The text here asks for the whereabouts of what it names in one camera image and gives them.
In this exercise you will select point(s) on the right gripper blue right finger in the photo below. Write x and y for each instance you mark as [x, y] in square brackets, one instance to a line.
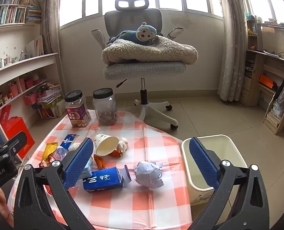
[250, 209]

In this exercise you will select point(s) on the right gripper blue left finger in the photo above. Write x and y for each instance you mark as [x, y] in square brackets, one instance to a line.
[32, 208]

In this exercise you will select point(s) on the light blue drink carton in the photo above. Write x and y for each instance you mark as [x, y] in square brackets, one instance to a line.
[87, 170]

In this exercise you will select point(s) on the blue biscuit wrapper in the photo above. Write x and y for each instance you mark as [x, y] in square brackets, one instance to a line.
[68, 141]

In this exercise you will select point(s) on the yellow snack wrapper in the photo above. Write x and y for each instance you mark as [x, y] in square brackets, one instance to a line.
[49, 149]

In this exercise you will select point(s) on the white paper cup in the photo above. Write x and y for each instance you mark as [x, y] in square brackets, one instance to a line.
[105, 144]

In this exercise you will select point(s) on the blue milk carton box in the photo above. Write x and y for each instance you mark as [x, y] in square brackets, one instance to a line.
[107, 179]

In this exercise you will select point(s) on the wadded tissue with orange print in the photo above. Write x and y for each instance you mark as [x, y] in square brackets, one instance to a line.
[122, 145]

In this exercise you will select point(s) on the white paper ball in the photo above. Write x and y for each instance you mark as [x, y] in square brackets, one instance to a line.
[149, 174]

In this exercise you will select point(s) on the clear plastic water bottle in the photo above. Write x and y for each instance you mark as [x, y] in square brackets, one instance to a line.
[60, 153]

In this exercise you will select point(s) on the person left hand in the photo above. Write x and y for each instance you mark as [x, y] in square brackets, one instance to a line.
[4, 210]

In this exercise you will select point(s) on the red gift bag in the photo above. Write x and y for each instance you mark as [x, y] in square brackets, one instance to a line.
[12, 126]

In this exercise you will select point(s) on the orange peel piece small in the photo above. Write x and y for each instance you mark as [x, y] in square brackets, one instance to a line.
[116, 154]

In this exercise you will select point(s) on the nut jar purple label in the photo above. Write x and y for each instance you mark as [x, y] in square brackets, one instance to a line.
[76, 107]

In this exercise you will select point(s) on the clear jar with nuts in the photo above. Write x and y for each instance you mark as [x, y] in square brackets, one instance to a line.
[105, 106]

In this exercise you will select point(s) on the red white checkered tablecloth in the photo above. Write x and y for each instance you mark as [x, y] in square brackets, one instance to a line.
[133, 206]

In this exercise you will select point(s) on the white bookshelf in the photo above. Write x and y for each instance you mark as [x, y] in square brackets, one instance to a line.
[23, 63]

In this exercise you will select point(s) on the wooden magazine rack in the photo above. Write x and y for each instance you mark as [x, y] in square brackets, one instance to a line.
[274, 117]

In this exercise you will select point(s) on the right lace curtain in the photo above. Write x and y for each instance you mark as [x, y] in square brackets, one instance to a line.
[234, 52]

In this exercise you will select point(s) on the orange box on desk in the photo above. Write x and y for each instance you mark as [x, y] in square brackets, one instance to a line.
[264, 80]

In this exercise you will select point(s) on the beige fleece blanket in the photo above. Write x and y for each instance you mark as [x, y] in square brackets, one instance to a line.
[161, 49]

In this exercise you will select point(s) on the blue monkey plush toy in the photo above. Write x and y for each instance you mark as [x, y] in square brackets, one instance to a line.
[144, 35]

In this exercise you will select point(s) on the wooden desk shelf unit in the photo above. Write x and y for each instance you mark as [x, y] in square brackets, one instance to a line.
[264, 55]

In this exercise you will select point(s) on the grey office chair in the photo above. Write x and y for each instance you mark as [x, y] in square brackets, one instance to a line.
[129, 15]

